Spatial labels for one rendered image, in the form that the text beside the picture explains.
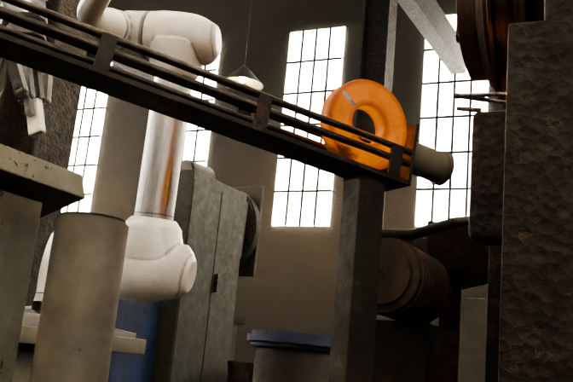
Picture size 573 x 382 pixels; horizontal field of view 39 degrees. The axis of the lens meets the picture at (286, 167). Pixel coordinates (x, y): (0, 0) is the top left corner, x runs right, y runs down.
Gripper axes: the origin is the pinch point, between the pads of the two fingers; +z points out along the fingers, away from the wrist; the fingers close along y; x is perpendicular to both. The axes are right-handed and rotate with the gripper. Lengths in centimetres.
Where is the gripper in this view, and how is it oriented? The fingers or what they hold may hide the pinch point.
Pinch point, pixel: (35, 118)
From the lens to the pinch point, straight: 161.1
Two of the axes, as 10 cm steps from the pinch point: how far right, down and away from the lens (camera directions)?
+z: 2.2, 9.0, -3.8
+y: 4.4, 2.6, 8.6
